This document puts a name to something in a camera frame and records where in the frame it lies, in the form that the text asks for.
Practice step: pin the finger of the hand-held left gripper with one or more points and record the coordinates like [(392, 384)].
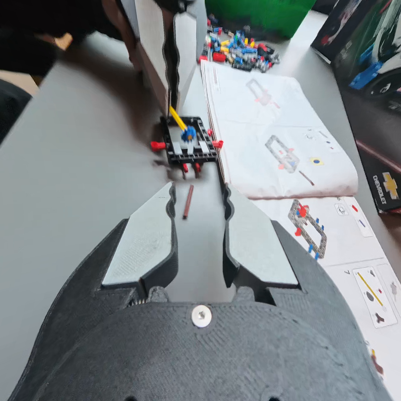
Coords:
[(191, 44), (150, 40)]

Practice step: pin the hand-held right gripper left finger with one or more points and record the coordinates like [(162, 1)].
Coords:
[(141, 247)]

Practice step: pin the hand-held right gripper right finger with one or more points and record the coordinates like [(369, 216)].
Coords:
[(260, 250)]

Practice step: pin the brown lego axle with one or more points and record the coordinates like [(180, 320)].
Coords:
[(188, 202)]

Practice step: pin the yellow lego axle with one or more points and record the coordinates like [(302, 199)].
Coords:
[(177, 119)]

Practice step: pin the blue lego gear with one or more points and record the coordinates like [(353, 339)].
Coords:
[(189, 134)]

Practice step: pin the black lego frame assembly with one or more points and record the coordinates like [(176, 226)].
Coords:
[(188, 155)]

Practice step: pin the pile of loose lego pieces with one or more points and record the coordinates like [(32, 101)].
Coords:
[(244, 50)]

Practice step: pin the lego instruction booklet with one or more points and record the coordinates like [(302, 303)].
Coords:
[(266, 109)]

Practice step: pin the black lego set box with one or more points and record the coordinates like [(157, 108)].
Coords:
[(369, 109)]

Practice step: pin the person's left hand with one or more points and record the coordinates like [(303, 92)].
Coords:
[(120, 22)]

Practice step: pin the green plastic bin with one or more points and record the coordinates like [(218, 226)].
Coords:
[(260, 15)]

